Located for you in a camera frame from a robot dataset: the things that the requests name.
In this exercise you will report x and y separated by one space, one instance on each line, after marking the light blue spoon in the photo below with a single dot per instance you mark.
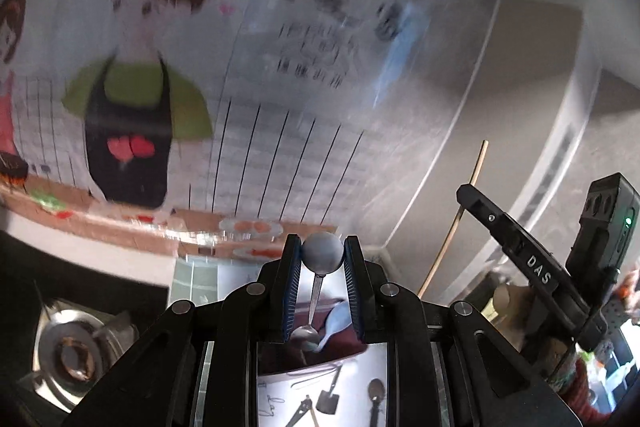
334 322

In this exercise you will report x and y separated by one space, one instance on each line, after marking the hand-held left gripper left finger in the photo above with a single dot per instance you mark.
292 297

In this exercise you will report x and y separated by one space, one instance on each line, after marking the long black spoon brown bowl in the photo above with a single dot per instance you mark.
300 412

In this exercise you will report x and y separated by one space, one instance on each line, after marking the black gas stove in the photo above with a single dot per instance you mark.
70 347

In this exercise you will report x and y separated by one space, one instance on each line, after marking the light wooden chopstick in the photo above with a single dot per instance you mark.
440 257

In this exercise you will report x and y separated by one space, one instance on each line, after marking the purple plastic box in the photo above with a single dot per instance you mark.
325 357

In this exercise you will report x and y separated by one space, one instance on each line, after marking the short black spoon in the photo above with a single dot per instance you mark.
375 391

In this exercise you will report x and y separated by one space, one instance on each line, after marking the black shovel-shaped spoon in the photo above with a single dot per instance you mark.
327 402

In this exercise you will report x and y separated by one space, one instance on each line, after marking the wall vent grille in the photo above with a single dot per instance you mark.
550 177

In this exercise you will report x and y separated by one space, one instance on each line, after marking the green checked tablecloth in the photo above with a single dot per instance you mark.
210 282

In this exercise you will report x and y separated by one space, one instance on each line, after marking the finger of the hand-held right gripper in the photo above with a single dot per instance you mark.
485 214

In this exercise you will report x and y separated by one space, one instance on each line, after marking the cartoon wall poster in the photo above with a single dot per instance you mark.
150 57

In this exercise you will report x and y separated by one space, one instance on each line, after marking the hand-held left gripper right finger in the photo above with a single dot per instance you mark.
355 297

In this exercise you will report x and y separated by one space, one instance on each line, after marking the person's right hand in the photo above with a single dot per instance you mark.
510 307

